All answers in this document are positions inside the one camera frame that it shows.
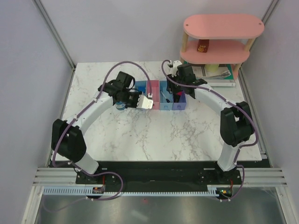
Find green book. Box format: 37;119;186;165
190;64;236;87

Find light blue drawer bin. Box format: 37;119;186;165
134;81;147;95

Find yellow cup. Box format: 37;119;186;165
205;64;219;72

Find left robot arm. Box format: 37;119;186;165
51;71;142;183

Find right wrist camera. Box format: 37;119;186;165
168;60;182;77

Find aluminium frame rail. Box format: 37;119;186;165
33;168;287;187

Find red small box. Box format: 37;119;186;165
197;39;209;53

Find blue round tape dispenser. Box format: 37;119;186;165
115;102;126;111

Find pink drawer bin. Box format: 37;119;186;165
147;80;160;110

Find pink black highlighter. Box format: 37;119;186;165
173;91;183;103

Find white cable duct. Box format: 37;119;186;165
43;185;225;196

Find blue white eraser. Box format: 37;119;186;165
137;86;146;94

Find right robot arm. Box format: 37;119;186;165
166;61;255;184

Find black pen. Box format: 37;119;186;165
160;91;170;103

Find pink three-tier shelf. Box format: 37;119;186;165
180;14;264;78

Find purple drawer bin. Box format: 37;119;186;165
172;92;186;110

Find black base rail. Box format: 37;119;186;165
49;160;273;187

